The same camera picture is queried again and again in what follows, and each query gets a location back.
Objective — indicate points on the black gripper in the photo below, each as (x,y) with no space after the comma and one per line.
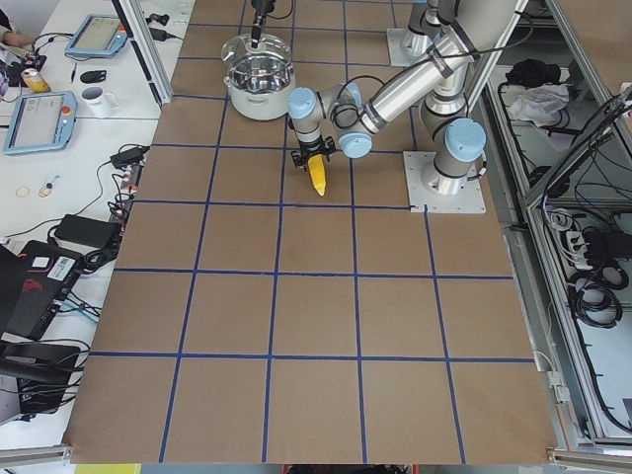
(257,22)
(310,148)

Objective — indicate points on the yellow drink can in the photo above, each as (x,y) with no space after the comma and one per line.
(35,81)

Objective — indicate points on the aluminium frame post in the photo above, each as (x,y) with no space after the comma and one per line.
(132,18)

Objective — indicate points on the lower blue teach pendant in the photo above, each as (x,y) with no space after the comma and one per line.
(41,122)

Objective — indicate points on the black laptop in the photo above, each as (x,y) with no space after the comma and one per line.
(37,279)

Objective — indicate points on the yellow corn cob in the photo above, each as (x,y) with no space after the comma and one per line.
(317,173)

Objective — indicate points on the black clothing pile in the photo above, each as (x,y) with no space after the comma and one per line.
(532,73)

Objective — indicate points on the glass pot lid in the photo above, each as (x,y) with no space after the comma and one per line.
(241,47)

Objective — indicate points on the white mug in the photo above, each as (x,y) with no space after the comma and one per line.
(101,103)

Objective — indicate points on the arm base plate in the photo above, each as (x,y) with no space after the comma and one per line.
(430,191)
(406,47)

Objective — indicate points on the white cloth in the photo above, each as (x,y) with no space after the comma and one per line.
(541,105)

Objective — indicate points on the upper blue teach pendant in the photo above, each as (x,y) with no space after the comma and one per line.
(99,35)

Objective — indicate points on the black round puck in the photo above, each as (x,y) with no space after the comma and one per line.
(93,76)

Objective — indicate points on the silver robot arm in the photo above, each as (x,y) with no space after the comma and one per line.
(442,38)
(423,19)

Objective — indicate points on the black power brick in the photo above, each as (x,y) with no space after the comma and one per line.
(87,231)

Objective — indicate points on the blue teach pendant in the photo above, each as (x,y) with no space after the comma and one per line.
(41,122)
(99,35)

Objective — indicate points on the pale green cooking pot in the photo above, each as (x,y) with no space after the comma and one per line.
(259,86)

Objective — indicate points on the black power adapter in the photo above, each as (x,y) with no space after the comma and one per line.
(129,156)

